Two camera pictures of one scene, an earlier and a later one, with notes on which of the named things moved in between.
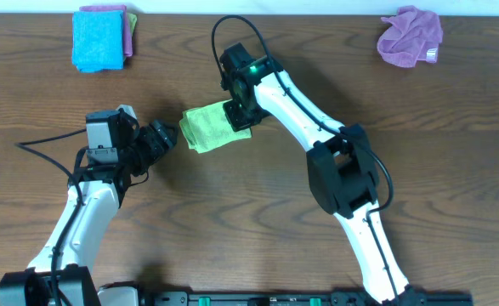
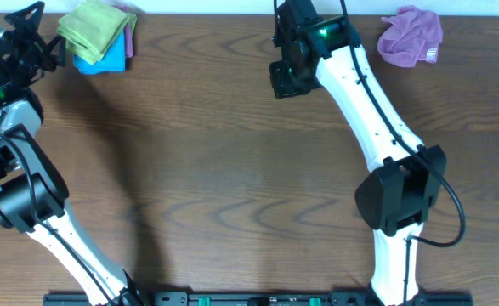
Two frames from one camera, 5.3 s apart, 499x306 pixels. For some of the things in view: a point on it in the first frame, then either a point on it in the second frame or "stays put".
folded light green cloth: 132,19 stays put
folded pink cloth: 127,34 stays put
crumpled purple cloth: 412,34 stays put
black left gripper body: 148,147 to 25,56
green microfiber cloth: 208,127 to 91,28
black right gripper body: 243,115 to 288,81
